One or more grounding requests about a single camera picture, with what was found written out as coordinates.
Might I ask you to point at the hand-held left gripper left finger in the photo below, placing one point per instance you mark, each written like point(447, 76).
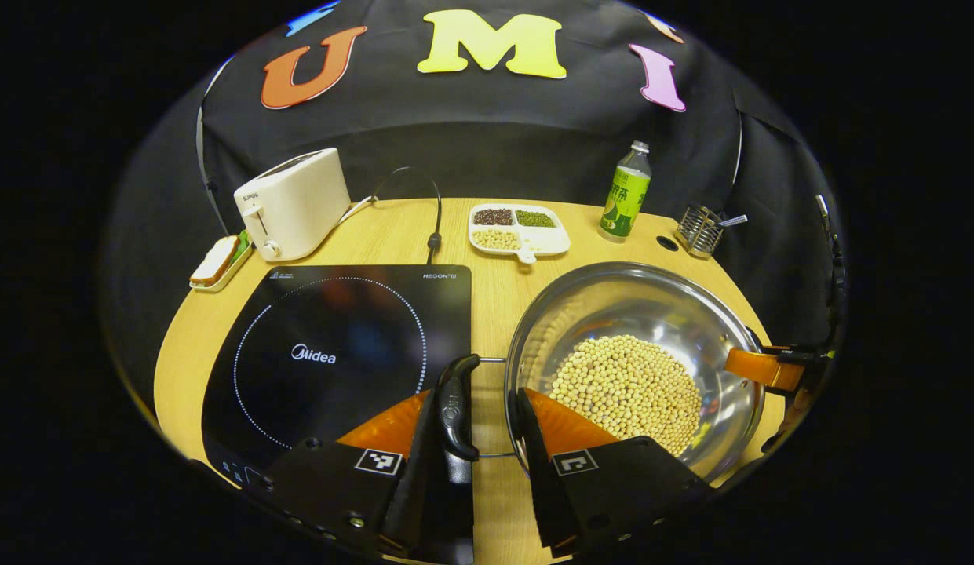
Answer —
point(424, 502)

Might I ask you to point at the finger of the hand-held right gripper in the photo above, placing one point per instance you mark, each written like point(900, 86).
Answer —
point(757, 367)

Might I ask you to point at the green label drink bottle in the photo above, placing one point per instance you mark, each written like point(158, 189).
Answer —
point(624, 200)

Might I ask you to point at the white divided bean dish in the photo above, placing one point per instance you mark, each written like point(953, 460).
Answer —
point(545, 239)

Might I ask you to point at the metal spoon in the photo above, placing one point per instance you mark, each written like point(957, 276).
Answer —
point(734, 220)

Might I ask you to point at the sandwich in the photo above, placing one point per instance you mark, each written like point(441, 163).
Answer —
point(214, 260)

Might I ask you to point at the pile of soybeans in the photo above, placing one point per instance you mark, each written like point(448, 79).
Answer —
point(628, 384)

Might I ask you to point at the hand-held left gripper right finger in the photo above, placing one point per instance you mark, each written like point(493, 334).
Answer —
point(545, 486)

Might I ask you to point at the black induction cooktop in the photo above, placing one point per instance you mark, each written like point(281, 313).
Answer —
point(330, 314)

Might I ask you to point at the white toaster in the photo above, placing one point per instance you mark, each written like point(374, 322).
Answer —
point(298, 204)

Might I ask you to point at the stainless steel pot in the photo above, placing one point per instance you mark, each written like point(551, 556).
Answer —
point(636, 298)

